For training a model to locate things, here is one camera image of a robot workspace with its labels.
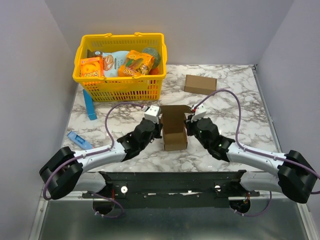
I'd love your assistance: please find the orange Daddy snack box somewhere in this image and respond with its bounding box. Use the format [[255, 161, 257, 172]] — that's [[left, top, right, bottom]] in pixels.
[[80, 56, 104, 78]]

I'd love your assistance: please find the small blue flat box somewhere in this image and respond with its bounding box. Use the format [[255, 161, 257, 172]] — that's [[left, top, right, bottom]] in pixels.
[[67, 131, 94, 150]]

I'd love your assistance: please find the orange candy bag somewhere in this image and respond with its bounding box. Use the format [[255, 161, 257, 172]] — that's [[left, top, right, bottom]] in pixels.
[[118, 50, 155, 77]]

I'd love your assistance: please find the yellow plastic shopping basket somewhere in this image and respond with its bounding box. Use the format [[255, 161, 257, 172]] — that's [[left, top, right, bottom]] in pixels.
[[72, 32, 168, 102]]

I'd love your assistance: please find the green round melon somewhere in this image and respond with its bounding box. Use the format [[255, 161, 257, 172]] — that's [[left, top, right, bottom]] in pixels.
[[142, 47, 162, 69]]

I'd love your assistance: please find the light blue chips bag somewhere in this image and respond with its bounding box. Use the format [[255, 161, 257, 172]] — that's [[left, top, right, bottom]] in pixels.
[[87, 50, 129, 78]]

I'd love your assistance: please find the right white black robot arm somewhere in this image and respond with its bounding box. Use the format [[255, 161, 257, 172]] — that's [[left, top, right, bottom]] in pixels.
[[184, 118, 317, 204]]

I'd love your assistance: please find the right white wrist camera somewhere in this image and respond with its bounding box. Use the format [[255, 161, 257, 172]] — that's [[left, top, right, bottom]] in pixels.
[[190, 103, 207, 122]]

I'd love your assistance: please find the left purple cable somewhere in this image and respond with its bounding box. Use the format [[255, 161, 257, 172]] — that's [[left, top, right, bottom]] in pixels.
[[42, 102, 150, 219]]

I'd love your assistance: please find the brown cardboard box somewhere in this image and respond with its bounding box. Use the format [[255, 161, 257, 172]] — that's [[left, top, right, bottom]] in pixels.
[[184, 74, 217, 95], [160, 105, 191, 152]]

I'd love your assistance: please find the small orange fruit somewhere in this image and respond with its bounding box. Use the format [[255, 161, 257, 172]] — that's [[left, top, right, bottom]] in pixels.
[[149, 67, 159, 75]]

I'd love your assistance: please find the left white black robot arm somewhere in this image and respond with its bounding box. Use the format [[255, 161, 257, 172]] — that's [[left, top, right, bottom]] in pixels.
[[39, 117, 163, 201]]

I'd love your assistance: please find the tall blue box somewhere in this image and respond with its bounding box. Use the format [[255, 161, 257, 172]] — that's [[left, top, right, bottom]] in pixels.
[[82, 89, 97, 121]]

